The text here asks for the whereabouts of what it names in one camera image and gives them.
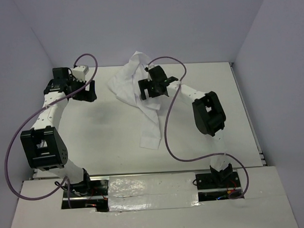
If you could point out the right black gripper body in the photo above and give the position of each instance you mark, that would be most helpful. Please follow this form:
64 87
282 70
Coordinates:
153 91

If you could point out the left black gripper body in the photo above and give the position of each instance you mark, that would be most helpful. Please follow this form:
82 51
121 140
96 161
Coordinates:
75 84

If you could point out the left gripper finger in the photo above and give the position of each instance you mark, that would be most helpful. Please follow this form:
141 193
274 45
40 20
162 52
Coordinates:
86 96
91 91

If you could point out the white long sleeve shirt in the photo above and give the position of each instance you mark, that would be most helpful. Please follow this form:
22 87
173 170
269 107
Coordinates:
124 84

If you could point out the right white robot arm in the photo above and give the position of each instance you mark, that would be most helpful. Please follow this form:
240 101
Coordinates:
209 116

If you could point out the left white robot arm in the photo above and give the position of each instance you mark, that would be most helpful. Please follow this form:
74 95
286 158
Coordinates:
43 146

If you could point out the silver foil tape sheet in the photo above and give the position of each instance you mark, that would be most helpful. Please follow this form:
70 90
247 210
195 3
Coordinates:
152 192

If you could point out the white foam front board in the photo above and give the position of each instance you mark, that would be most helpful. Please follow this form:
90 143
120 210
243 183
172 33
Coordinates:
266 206

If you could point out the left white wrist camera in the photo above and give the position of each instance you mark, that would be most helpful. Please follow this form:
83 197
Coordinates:
80 72

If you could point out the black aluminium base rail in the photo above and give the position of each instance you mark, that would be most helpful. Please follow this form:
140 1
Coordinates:
97 197

